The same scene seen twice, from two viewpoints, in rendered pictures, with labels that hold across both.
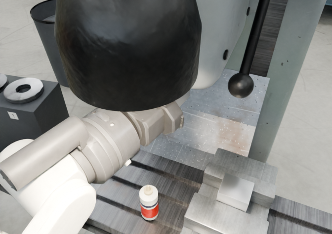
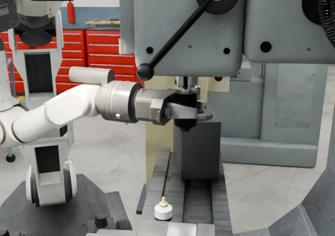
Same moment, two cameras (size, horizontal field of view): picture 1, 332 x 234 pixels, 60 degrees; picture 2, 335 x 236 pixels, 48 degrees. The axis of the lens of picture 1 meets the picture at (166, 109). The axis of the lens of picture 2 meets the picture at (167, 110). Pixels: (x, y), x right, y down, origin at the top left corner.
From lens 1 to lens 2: 0.71 m
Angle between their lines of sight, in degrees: 65
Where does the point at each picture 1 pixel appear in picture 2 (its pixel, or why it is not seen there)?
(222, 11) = (138, 16)
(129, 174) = (195, 217)
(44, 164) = (82, 75)
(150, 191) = (162, 203)
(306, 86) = not seen: outside the picture
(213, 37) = (136, 31)
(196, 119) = not seen: outside the picture
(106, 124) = (120, 84)
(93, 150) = (102, 88)
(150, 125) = (138, 101)
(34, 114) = not seen: hidden behind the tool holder
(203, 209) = (154, 228)
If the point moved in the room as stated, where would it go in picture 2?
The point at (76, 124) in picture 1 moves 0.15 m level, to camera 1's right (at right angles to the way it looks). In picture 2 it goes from (105, 70) to (120, 85)
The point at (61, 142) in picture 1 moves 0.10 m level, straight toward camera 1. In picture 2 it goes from (93, 72) to (52, 79)
